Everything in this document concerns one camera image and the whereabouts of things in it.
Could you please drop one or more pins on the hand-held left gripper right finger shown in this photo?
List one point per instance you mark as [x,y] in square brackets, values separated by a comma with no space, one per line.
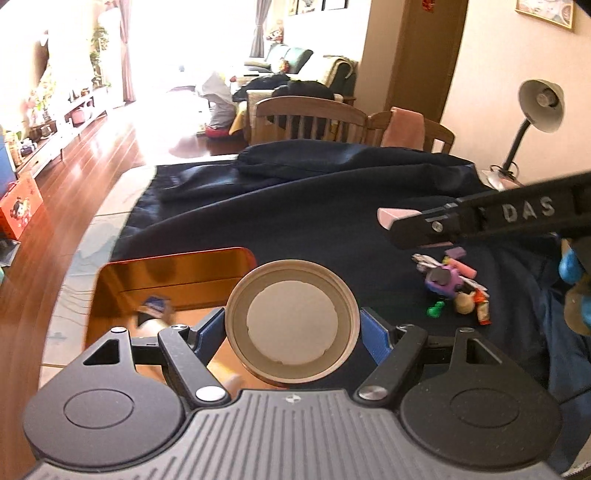
[374,332]

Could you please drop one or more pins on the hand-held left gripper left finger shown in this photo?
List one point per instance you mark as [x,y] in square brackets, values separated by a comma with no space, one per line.
[207,328]

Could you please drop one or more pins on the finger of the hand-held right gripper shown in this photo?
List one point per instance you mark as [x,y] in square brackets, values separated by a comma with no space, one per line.
[415,233]
[438,208]

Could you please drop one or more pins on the pink triangular eraser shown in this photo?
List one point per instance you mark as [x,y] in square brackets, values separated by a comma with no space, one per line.
[392,216]

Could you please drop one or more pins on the purple toy figure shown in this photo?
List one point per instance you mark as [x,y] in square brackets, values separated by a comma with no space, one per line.
[445,280]

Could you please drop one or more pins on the pink plastic stick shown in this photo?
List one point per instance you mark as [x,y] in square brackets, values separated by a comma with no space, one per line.
[465,270]

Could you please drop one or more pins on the small green toy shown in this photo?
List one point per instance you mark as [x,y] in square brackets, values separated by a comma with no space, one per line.
[435,310]

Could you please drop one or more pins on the brown round plate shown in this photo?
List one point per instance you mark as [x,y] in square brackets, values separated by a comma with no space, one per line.
[293,318]

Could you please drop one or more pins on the red tin box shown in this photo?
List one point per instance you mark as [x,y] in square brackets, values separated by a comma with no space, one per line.
[138,281]

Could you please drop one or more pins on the round wooden knob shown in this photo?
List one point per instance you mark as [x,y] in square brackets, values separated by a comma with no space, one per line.
[464,304]

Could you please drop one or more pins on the person's right hand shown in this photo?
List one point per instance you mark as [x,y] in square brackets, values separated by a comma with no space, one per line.
[577,277]

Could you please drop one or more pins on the silver white small packet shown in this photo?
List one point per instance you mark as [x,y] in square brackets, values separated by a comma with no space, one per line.
[425,261]

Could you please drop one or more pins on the small purple block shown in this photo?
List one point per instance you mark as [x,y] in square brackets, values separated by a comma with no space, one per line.
[455,252]

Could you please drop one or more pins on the pink towel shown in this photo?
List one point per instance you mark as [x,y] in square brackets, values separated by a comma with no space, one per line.
[405,128]

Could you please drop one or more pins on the red snack packet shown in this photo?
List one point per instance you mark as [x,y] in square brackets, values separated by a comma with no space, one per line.
[482,308]

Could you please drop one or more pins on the grey desk lamp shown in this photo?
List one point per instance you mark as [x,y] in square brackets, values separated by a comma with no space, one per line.
[541,107]

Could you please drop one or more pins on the dark blue cloth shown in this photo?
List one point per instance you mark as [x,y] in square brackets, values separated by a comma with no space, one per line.
[300,207]

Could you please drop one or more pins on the wooden door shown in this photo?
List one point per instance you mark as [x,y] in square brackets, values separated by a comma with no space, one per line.
[422,50]

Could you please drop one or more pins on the wooden slatted chair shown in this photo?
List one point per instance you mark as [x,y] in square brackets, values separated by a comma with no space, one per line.
[304,113]

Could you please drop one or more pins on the beige sofa blanket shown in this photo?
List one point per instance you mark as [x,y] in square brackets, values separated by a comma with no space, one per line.
[334,69]

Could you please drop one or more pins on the black clothes pile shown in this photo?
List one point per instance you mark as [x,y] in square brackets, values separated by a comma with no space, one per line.
[286,85]

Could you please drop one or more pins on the red basin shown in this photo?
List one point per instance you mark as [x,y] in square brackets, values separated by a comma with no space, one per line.
[218,132]

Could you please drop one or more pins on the green sofa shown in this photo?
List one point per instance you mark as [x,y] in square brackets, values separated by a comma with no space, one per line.
[300,57]

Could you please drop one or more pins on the orange gift box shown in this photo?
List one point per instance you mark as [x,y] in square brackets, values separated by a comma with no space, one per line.
[18,207]

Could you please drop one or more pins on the white plastic bag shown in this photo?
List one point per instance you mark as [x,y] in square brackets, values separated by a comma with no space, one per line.
[217,99]

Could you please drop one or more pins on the plush toy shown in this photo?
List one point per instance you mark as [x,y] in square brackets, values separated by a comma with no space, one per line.
[277,34]

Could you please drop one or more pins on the pink kettle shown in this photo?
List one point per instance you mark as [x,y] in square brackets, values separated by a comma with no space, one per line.
[82,116]

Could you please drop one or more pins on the wooden tv cabinet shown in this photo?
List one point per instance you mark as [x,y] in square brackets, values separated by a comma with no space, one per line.
[55,134]

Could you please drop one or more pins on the purple curtain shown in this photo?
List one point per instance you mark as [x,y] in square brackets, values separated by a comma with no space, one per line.
[262,27]
[127,50]

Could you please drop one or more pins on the dark cabinet blue panel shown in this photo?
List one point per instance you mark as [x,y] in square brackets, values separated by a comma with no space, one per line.
[5,159]

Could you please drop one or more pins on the green potted plant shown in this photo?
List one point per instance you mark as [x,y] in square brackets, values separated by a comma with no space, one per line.
[99,50]

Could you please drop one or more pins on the gold framed wall picture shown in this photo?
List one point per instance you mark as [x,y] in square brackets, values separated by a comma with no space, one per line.
[547,11]

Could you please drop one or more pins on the black framed wall picture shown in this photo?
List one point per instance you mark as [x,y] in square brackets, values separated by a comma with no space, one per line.
[335,3]
[308,5]

